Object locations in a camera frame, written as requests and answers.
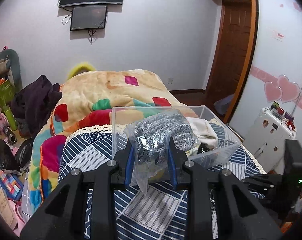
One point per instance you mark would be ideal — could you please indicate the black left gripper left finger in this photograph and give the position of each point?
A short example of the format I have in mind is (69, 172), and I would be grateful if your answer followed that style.
(83, 200)

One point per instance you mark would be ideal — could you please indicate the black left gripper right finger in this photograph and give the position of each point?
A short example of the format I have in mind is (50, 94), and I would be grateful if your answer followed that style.
(239, 214)

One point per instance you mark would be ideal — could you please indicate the silver scourer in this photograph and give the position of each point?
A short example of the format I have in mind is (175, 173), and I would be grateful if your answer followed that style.
(150, 139)

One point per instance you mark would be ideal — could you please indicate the yellow felt ball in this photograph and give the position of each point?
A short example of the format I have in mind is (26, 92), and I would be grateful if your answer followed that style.
(158, 176)

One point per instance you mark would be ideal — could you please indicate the white suitcase with stickers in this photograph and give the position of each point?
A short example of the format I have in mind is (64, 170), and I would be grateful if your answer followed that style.
(265, 139)

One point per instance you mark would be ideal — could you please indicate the clear plastic storage box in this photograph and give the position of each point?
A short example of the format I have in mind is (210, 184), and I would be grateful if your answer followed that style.
(228, 143)

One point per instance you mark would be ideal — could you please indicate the black plastic bag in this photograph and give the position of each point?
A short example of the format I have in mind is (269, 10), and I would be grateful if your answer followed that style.
(19, 162)

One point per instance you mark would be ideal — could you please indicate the dark purple garment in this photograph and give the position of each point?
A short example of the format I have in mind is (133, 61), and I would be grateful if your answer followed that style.
(32, 106)

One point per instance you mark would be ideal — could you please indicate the colourful fleece blanket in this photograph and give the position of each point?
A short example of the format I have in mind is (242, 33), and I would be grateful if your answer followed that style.
(87, 100)

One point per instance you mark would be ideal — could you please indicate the brown wooden door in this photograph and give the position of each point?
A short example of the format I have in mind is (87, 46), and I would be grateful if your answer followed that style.
(232, 54)

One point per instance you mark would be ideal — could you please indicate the green cardboard box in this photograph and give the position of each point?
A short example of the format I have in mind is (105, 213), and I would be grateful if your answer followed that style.
(7, 92)

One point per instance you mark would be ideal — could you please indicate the grey plush dinosaur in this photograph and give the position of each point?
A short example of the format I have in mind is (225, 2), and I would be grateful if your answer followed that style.
(10, 67)

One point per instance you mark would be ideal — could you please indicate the small wall monitor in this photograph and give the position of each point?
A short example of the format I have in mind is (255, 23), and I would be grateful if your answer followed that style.
(89, 17)

